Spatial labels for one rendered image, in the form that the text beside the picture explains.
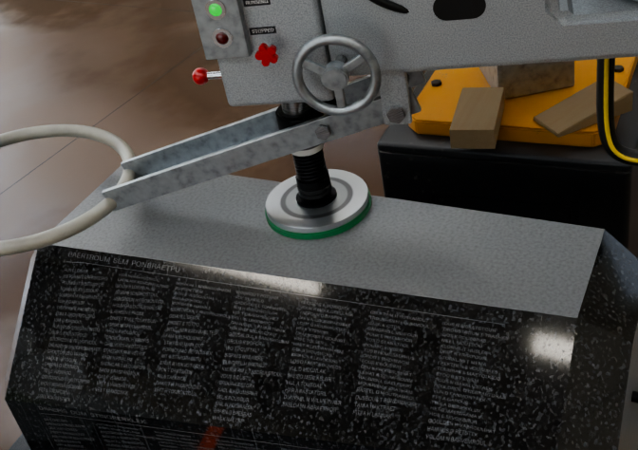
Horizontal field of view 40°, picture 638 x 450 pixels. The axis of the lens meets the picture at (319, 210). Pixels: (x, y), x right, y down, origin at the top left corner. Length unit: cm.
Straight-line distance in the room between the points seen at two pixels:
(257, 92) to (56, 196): 234
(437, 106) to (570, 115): 33
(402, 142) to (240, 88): 68
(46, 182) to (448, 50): 271
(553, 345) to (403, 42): 56
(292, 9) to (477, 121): 68
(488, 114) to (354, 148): 162
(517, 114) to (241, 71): 81
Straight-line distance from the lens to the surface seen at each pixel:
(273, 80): 156
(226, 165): 174
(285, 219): 176
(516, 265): 162
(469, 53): 150
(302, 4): 149
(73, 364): 190
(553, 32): 149
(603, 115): 167
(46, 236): 182
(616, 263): 166
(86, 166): 399
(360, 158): 355
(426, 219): 175
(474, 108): 209
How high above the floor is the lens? 184
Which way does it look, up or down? 34 degrees down
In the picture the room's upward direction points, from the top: 11 degrees counter-clockwise
